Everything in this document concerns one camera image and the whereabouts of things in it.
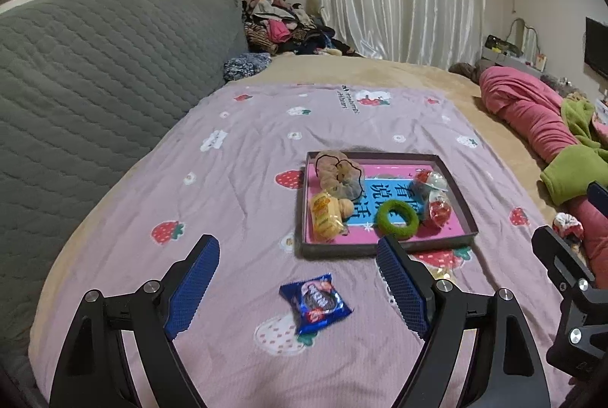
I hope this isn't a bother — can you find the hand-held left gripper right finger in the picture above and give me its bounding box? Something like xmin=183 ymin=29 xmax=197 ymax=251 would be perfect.
xmin=375 ymin=236 xmax=553 ymax=408

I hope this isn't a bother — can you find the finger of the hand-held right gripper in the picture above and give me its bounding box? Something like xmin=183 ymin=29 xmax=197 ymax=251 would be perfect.
xmin=587 ymin=181 xmax=608 ymax=219
xmin=532 ymin=225 xmax=597 ymax=295

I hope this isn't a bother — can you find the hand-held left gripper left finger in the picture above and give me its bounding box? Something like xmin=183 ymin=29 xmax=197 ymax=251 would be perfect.
xmin=50 ymin=233 xmax=222 ymax=408

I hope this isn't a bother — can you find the white red hair scrunchie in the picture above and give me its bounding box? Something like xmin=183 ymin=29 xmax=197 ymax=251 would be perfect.
xmin=553 ymin=213 xmax=584 ymax=252

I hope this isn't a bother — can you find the green hair scrunchie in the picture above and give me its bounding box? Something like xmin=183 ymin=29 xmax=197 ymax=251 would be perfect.
xmin=377 ymin=199 xmax=421 ymax=240

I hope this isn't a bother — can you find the purple cardboard box tray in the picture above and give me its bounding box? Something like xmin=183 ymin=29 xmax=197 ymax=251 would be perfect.
xmin=295 ymin=150 xmax=480 ymax=260

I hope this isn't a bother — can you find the clear red candy packet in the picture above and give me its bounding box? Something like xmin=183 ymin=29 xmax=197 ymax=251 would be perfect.
xmin=425 ymin=192 xmax=453 ymax=229

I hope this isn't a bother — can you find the blue cookie packet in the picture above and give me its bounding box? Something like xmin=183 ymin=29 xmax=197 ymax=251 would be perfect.
xmin=279 ymin=273 xmax=353 ymax=337

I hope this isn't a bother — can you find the yellow snack packet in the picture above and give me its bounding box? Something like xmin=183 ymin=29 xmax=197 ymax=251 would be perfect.
xmin=310 ymin=192 xmax=347 ymax=242

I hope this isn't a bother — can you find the red white egg toy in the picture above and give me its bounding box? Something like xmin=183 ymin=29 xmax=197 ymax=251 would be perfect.
xmin=412 ymin=169 xmax=450 ymax=196

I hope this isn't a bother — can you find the beige hair scrunchie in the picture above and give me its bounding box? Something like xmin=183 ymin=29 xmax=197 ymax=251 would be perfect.
xmin=313 ymin=150 xmax=367 ymax=219

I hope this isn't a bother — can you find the green fleece blanket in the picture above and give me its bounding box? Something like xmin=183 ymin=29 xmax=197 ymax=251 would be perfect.
xmin=540 ymin=97 xmax=608 ymax=206

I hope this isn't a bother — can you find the grey fuzzy cloth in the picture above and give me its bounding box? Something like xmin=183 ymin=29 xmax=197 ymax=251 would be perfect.
xmin=539 ymin=74 xmax=587 ymax=101

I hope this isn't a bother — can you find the pink quilt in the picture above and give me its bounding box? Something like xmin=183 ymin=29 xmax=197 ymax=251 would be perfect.
xmin=477 ymin=66 xmax=608 ymax=280

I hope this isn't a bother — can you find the pink strawberry print blanket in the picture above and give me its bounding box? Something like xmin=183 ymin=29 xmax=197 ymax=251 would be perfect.
xmin=28 ymin=83 xmax=571 ymax=408

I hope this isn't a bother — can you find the black television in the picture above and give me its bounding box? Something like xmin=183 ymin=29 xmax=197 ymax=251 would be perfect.
xmin=584 ymin=16 xmax=608 ymax=81

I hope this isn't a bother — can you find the cluttered vanity table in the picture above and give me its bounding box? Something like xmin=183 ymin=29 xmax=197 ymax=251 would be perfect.
xmin=482 ymin=35 xmax=547 ymax=71

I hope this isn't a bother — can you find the white framed vanity mirror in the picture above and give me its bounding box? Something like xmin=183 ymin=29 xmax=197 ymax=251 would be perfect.
xmin=509 ymin=17 xmax=548 ymax=64

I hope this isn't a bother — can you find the brown garment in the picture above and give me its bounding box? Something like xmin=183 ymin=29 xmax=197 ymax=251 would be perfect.
xmin=449 ymin=60 xmax=492 ymax=84

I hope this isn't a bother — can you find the grey quilted headboard cover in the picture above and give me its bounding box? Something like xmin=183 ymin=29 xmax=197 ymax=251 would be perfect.
xmin=0 ymin=0 xmax=250 ymax=390

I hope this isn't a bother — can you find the blue patterned cloth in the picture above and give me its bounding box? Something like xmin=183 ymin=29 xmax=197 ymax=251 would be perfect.
xmin=222 ymin=52 xmax=272 ymax=83

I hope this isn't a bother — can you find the pile of clothes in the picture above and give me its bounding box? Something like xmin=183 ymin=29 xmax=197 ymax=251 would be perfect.
xmin=228 ymin=0 xmax=366 ymax=57

